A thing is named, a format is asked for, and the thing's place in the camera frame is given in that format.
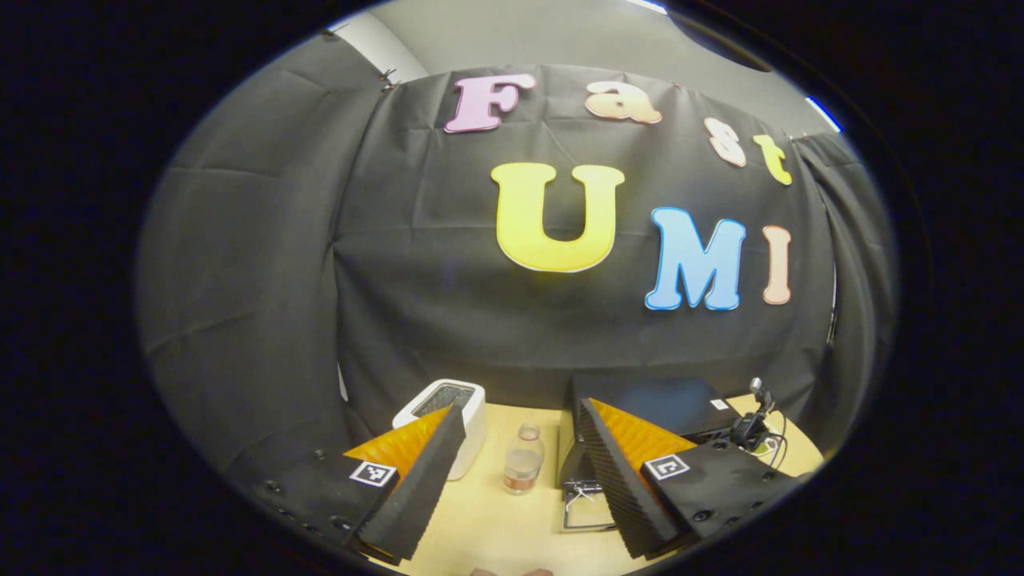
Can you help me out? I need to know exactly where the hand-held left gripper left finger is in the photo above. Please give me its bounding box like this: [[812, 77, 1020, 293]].
[[248, 404, 467, 562]]

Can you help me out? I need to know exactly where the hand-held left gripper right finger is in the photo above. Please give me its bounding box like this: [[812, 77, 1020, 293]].
[[575, 397, 802, 561]]

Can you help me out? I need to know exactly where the black electric oven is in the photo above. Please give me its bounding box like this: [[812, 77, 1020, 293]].
[[555, 374, 770, 534]]

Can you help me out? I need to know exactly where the white toaster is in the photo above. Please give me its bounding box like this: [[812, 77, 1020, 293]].
[[391, 378, 488, 482]]

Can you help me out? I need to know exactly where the red label plastic water bottle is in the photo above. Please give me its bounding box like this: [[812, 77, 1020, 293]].
[[503, 423, 547, 496]]

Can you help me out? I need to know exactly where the black backdrop cloth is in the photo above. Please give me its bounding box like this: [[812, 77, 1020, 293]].
[[136, 32, 898, 481]]

